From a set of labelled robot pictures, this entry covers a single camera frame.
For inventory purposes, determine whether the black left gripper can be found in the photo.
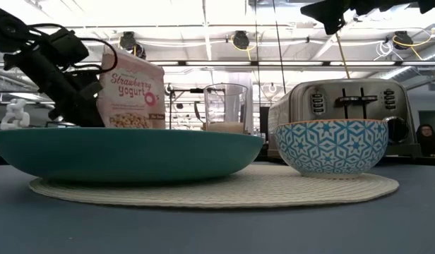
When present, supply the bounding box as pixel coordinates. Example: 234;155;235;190
4;47;105;127

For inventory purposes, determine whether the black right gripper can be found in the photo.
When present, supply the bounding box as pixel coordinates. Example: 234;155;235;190
300;0;435;35

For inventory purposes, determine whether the pink strawberry yogurt cereal box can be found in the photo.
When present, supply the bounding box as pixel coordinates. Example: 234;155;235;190
96;45;167;130

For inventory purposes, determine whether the teal round plate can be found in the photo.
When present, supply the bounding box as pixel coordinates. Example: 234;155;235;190
0;126;265;183

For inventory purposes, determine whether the white robot figure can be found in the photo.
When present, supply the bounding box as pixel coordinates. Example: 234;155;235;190
0;98;30;131

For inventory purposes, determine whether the stainless steel four-slot toaster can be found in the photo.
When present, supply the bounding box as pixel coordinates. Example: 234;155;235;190
267;78;422;159

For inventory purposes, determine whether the black metal stand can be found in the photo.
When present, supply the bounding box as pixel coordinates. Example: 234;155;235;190
167;86;206;131

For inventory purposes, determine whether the blue white patterned bowl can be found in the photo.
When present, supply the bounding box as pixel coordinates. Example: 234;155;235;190
273;119;391;179

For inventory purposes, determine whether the clear glass tumbler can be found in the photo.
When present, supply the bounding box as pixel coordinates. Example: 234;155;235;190
203;83;249;135

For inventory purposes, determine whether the person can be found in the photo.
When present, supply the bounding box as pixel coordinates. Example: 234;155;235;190
415;123;435;158

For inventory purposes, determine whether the white woven round placemat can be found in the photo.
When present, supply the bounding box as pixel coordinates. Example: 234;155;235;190
28;162;401;209

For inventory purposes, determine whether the yellow cable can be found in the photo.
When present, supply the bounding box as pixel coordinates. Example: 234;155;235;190
335;33;351;80

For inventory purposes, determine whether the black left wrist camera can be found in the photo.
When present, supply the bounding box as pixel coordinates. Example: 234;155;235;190
47;27;90;68

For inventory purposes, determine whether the black power cable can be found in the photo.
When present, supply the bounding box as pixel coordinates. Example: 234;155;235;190
272;0;287;95

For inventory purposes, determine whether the black ceiling cable reel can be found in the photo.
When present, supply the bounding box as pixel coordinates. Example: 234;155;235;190
393;30;413;50
119;30;147;60
231;30;251;51

